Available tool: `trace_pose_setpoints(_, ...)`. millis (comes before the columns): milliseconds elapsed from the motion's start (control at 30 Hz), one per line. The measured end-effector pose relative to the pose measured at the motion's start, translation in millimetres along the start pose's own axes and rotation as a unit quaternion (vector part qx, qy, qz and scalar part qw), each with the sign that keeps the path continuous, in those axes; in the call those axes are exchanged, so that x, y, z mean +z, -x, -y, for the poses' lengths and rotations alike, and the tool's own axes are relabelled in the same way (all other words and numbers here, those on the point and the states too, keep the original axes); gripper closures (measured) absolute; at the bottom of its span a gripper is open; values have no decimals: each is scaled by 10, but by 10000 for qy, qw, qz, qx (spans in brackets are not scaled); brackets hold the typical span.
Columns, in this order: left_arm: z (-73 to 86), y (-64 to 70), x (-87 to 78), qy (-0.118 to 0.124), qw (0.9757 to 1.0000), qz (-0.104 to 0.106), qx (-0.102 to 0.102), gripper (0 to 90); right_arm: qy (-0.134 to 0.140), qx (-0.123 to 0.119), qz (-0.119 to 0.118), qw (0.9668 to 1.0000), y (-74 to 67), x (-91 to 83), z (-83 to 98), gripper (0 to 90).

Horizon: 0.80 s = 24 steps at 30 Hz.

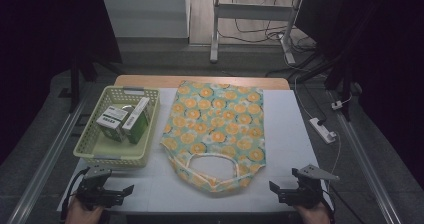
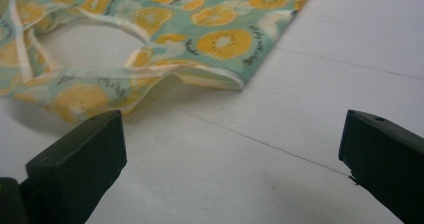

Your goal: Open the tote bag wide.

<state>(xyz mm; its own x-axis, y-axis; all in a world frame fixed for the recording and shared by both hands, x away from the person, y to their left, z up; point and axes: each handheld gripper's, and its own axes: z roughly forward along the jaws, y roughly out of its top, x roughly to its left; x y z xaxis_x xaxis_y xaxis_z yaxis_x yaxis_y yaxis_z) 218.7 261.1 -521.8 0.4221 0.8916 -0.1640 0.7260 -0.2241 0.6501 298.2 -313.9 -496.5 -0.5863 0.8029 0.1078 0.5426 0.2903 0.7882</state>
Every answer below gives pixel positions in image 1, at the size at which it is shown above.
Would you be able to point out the orange print cloth bag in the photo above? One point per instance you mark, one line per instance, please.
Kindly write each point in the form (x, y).
(216, 124)

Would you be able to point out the pale green plastic basket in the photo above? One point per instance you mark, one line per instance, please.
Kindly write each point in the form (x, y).
(110, 150)

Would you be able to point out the white cabinet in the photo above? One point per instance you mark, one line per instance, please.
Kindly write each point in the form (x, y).
(146, 14)

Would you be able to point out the round metal tin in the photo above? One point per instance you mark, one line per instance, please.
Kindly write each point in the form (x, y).
(128, 108)

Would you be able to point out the white power strip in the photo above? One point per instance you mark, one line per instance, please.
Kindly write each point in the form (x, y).
(321, 130)

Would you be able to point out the black curtain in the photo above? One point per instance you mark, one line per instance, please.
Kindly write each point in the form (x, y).
(40, 34)
(386, 50)

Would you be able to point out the black stand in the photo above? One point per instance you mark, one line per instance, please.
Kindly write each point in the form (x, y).
(75, 84)
(346, 84)

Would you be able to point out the person's right hand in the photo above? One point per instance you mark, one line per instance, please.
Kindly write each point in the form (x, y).
(315, 215)

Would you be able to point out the white table mat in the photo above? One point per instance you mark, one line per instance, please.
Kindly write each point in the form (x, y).
(290, 134)

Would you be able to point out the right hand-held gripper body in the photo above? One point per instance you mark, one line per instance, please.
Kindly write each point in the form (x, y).
(306, 192)

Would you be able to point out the small green white box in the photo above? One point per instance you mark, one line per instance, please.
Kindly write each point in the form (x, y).
(111, 122)

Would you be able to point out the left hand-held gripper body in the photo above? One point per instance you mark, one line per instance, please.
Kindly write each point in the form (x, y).
(95, 192)

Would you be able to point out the small white adapter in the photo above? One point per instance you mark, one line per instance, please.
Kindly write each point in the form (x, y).
(337, 105)

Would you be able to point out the large green white box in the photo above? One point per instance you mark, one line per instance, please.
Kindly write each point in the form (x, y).
(137, 124)

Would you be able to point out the white standing desk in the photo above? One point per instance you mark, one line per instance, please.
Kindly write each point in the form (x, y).
(253, 11)

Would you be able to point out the aluminium rail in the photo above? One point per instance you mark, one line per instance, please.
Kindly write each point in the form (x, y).
(366, 164)
(46, 157)

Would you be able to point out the person's left hand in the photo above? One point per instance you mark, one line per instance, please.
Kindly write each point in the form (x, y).
(81, 215)

